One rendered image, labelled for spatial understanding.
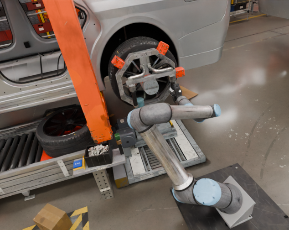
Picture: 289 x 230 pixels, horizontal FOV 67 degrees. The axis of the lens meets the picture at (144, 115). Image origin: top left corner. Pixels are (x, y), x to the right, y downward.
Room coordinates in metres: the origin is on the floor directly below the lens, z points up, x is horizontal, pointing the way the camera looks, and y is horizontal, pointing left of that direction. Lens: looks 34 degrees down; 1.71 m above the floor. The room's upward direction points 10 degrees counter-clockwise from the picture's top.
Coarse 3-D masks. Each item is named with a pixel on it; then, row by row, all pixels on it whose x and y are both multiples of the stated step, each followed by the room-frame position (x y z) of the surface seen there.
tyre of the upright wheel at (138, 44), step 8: (128, 40) 2.07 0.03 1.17; (136, 40) 1.99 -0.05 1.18; (144, 40) 1.96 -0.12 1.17; (152, 40) 2.01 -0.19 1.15; (120, 48) 1.98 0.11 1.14; (128, 48) 1.88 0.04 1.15; (136, 48) 1.88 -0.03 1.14; (144, 48) 1.90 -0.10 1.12; (112, 56) 2.02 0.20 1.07; (120, 56) 1.87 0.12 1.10; (168, 56) 1.92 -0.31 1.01; (176, 64) 1.94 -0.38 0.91; (112, 72) 1.85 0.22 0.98; (112, 80) 1.85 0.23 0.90; (112, 88) 1.85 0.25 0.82; (128, 104) 1.86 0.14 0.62
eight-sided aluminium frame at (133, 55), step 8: (152, 48) 1.87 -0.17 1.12; (128, 56) 1.83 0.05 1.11; (136, 56) 1.81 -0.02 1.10; (144, 56) 1.81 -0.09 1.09; (160, 56) 1.83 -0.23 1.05; (128, 64) 1.79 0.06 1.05; (120, 72) 1.78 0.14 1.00; (120, 80) 1.77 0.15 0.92; (120, 88) 1.77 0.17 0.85; (168, 88) 1.88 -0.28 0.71; (120, 96) 1.77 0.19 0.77; (128, 96) 1.83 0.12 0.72; (160, 96) 1.87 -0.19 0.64; (144, 104) 1.80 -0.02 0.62
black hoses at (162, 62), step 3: (162, 60) 1.75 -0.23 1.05; (165, 60) 1.74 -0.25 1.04; (159, 63) 1.74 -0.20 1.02; (162, 63) 1.71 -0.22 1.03; (165, 63) 1.70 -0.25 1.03; (168, 63) 1.70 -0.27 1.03; (156, 66) 1.75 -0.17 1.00; (159, 66) 1.72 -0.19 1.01; (168, 66) 1.78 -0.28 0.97; (171, 66) 1.70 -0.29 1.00
